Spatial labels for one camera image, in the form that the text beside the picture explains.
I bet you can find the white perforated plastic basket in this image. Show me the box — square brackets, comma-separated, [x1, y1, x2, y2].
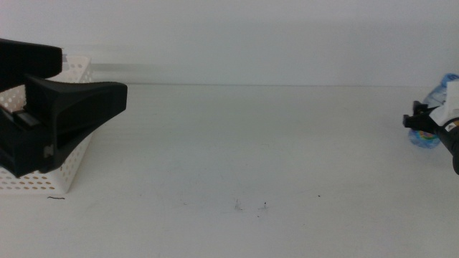
[0, 55, 95, 196]

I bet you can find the small water bottle blue label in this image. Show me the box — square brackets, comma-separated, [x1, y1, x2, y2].
[408, 73, 459, 150]

